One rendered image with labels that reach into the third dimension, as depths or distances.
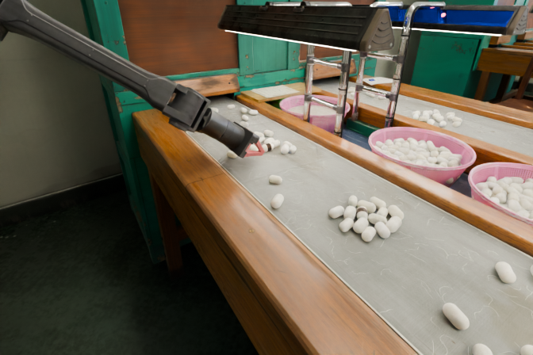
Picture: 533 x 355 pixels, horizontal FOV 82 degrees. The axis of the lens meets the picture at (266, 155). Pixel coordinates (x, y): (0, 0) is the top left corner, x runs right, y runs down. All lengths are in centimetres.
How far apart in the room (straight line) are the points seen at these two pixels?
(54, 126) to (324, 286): 180
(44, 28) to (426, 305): 76
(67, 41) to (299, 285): 58
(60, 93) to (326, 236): 170
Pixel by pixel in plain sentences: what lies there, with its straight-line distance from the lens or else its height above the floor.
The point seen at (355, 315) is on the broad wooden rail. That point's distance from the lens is 45.
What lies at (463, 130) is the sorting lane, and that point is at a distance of 120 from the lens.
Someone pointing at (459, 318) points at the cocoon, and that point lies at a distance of 50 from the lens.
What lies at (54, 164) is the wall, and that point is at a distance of 212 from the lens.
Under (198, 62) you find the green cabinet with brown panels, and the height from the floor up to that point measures 91.
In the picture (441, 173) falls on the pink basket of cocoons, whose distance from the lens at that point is 85.
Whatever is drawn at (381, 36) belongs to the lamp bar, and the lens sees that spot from 61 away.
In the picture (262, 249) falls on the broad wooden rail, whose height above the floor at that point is 76.
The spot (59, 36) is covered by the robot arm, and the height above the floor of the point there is 106.
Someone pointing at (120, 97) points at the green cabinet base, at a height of 82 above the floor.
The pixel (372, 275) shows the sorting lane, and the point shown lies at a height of 74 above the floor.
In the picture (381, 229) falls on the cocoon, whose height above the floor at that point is 76.
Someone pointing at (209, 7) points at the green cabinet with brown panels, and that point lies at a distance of 127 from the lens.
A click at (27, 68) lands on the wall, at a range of 198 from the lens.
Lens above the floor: 112
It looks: 27 degrees down
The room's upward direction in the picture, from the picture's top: straight up
